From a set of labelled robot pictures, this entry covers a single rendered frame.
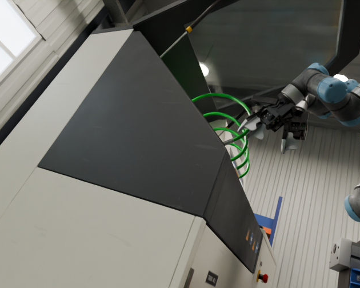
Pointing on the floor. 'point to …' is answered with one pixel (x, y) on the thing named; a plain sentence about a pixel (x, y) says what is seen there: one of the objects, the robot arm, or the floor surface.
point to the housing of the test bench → (48, 119)
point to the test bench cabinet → (89, 239)
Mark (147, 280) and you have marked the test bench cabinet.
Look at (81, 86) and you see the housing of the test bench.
